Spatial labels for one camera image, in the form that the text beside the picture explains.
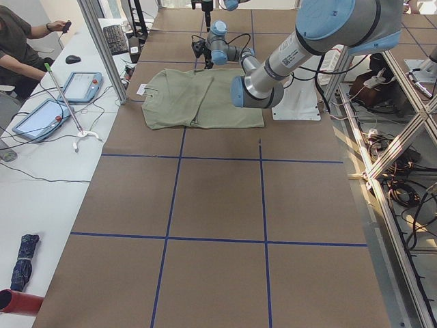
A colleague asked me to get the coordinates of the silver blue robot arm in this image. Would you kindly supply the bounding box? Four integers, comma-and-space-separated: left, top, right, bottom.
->
192, 0, 403, 109
191, 0, 246, 32

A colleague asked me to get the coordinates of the red fire extinguisher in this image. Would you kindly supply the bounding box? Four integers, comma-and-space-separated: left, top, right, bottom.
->
1, 289, 44, 316

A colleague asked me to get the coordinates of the black computer mouse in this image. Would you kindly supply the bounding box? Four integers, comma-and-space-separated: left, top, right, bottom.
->
65, 55, 81, 64

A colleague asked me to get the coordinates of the white power strip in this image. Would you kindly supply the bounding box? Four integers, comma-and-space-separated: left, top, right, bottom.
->
363, 68, 396, 89

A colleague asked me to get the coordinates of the grey teach pendant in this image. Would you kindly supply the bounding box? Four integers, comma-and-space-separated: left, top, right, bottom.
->
62, 72, 103, 105
12, 99, 70, 141

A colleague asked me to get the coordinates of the white paper clothing tag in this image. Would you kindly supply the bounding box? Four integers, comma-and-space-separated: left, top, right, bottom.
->
137, 83, 148, 96

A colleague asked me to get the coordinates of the far grey teach pendant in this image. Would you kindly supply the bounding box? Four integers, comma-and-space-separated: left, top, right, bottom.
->
62, 72, 103, 105

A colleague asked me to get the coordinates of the aluminium frame post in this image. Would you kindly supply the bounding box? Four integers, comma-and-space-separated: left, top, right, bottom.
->
77, 0, 127, 105

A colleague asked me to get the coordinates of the seated person in grey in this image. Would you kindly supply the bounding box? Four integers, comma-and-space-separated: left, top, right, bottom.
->
1, 5, 71, 99

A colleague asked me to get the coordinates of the near grey teach pendant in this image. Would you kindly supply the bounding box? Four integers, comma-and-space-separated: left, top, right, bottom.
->
12, 99, 70, 141

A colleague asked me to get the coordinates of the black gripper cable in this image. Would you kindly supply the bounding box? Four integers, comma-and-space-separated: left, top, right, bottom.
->
191, 32, 252, 52

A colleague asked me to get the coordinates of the black computer keyboard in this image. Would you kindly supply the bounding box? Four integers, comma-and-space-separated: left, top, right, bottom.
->
102, 25, 129, 55

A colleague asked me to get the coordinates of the pink reacher grabber stick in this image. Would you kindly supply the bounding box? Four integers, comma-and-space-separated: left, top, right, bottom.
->
44, 63, 103, 153

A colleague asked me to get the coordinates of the aluminium truss frame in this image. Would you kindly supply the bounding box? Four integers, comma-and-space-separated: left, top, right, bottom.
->
327, 51, 437, 328

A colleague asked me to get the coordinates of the olive green long-sleeve shirt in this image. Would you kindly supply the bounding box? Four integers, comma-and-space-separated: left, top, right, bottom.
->
142, 68, 264, 130

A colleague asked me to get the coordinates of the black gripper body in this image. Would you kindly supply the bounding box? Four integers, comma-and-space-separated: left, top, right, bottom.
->
191, 0, 214, 12
191, 39, 213, 64

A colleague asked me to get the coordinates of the arm mounting base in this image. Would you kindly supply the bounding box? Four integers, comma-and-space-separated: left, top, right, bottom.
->
404, 48, 436, 83

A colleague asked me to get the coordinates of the folded dark blue umbrella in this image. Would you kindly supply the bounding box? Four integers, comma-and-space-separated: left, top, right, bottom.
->
10, 234, 40, 292

